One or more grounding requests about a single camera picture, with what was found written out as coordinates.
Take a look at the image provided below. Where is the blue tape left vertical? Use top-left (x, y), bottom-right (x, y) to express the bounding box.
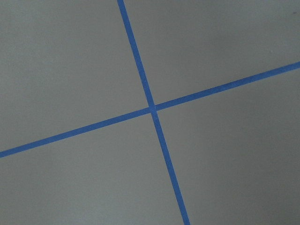
top-left (117, 0), bottom-right (190, 225)

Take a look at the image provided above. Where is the blue tape lower horizontal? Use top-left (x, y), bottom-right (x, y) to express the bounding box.
top-left (0, 62), bottom-right (300, 158)

